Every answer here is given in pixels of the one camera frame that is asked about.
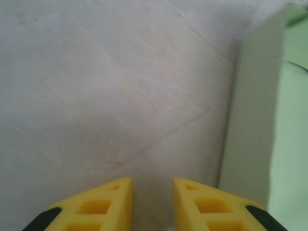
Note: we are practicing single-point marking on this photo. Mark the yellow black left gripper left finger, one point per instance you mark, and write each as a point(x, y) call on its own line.
point(120, 199)

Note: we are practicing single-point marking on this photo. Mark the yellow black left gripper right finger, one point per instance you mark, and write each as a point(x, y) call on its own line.
point(185, 202)

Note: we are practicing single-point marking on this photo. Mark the green paper box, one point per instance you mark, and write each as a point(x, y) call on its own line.
point(288, 120)

